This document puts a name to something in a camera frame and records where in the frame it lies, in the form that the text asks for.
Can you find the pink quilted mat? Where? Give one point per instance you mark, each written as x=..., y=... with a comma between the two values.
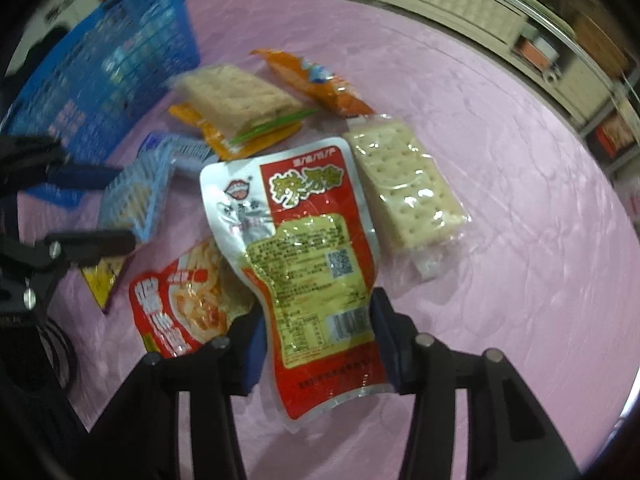
x=498, y=229

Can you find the orange snack bar wrapper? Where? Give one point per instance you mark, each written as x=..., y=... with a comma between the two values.
x=333, y=93

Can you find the red white snack pouch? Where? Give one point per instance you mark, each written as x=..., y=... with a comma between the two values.
x=296, y=230

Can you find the clear pale cracker pack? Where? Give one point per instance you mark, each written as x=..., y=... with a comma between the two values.
x=417, y=216

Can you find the cream tufted tv cabinet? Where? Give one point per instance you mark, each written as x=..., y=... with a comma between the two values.
x=530, y=40

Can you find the green-sealed cracker pack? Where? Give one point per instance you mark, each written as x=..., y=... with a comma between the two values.
x=238, y=103

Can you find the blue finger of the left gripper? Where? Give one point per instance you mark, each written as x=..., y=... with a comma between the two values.
x=90, y=247
x=83, y=177

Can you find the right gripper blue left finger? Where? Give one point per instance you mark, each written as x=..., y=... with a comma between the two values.
x=247, y=352

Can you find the orange flat snack packet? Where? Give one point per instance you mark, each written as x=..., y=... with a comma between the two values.
x=228, y=149

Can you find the red noodle snack pouch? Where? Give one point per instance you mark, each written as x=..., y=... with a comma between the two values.
x=192, y=301

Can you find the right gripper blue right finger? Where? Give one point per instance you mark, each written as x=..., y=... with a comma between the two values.
x=394, y=334

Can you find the purple yellow chip packet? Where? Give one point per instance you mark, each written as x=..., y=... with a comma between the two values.
x=103, y=278

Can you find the blue plastic basket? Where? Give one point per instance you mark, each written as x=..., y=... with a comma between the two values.
x=104, y=75

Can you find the blue silver wafer bar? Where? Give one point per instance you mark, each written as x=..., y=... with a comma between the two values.
x=188, y=154

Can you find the light blue cracker pack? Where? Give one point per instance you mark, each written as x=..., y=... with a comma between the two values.
x=136, y=198

